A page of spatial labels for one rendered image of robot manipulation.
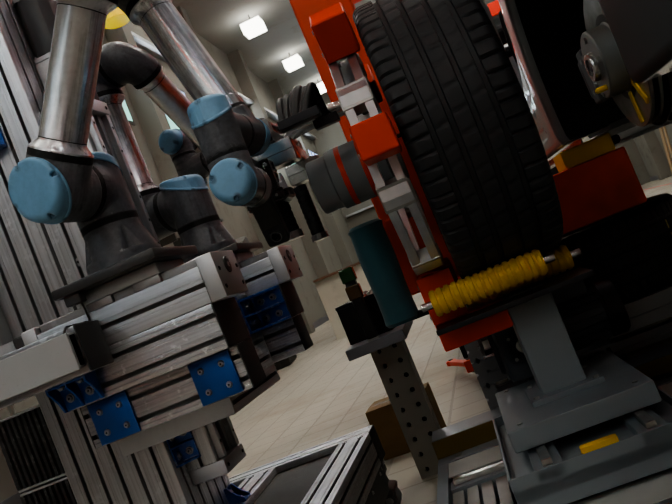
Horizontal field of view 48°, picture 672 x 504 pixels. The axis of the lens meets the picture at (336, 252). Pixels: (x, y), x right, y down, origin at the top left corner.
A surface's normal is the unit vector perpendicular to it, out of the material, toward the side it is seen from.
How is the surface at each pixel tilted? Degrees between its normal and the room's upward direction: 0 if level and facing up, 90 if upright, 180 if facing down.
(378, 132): 90
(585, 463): 90
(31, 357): 90
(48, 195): 96
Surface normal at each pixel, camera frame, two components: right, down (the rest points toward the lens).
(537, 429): -0.14, 0.01
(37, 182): -0.29, 0.19
